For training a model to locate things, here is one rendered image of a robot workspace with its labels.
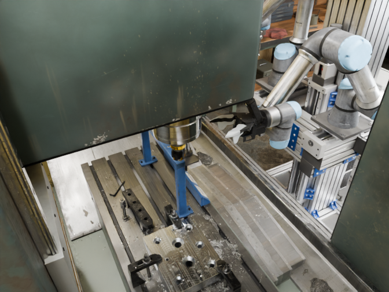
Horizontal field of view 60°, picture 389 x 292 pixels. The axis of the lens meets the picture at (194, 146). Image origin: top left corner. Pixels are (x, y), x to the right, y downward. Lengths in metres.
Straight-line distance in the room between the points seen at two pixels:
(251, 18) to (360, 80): 0.72
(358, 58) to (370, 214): 0.59
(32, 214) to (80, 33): 0.40
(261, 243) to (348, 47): 0.98
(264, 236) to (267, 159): 1.70
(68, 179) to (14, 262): 1.43
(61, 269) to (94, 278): 0.89
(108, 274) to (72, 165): 0.72
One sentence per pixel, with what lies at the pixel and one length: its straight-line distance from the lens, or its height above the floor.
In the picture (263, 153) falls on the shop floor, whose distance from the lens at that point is 3.46.
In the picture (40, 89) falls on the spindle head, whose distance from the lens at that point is 0.77.
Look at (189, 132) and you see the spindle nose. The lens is 1.01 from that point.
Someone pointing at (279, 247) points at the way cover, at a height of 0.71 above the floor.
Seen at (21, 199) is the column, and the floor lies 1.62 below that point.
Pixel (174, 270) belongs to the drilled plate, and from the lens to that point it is 1.34.
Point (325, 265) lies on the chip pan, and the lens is 1.83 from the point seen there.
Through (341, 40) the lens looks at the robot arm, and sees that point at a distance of 1.37.
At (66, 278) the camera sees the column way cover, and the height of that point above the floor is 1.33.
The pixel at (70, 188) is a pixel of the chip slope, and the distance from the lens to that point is 2.10.
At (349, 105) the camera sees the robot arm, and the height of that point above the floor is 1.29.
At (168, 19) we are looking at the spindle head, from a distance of 0.79.
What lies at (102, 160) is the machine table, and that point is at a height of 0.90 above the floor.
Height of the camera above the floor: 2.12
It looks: 37 degrees down
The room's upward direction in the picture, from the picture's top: 1 degrees counter-clockwise
